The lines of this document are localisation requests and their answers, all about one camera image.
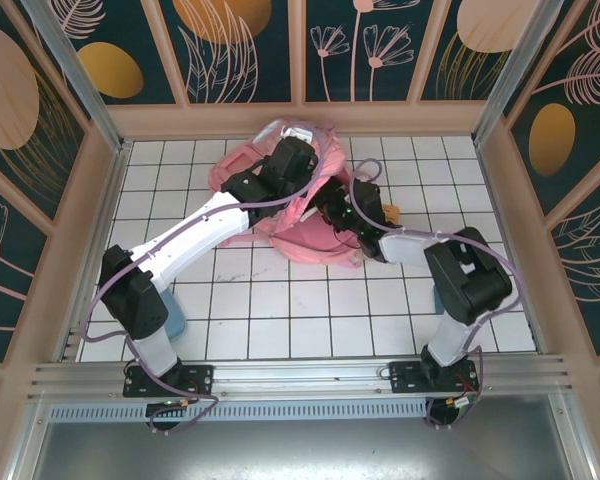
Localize pink school backpack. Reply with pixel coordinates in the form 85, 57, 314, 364
208, 117, 364, 269

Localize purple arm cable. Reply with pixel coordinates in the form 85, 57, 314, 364
79, 118, 354, 437
348, 158, 526, 431

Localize wall panel leaf outlines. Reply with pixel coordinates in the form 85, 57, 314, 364
549, 192, 600, 357

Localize grey sheet metal panel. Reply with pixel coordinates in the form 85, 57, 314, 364
32, 392, 599, 480

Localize light blue pencil case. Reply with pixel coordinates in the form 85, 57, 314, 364
158, 288, 189, 342

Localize wall panel with orange oval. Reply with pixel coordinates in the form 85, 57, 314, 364
44, 0, 181, 106

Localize wall panel with peach oval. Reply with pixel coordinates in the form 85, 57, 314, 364
418, 0, 534, 103

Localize wall panel with pink flowers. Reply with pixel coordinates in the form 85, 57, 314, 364
304, 0, 416, 104

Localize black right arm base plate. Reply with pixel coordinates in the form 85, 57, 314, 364
388, 359, 481, 396

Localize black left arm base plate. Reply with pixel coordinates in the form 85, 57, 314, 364
122, 363, 216, 399

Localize wall panel oval and feather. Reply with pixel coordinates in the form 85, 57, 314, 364
509, 0, 600, 216

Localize wall panel large peach oval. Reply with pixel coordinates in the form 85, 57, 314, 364
0, 0, 89, 221

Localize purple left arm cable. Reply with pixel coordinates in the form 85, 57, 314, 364
79, 118, 354, 437

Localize long aluminium mounting rail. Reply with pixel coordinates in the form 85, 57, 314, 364
27, 354, 574, 401

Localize aluminium side rail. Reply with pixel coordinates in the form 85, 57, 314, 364
54, 142, 134, 362
473, 139, 547, 356

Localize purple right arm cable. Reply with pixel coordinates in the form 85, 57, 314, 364
348, 158, 526, 431

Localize wall panel single flower outline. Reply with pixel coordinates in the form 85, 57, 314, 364
0, 167, 49, 364

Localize slotted grey cable duct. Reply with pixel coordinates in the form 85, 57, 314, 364
47, 402, 429, 422

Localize aluminium corner post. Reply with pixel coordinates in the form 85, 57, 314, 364
472, 0, 570, 146
19, 0, 126, 154

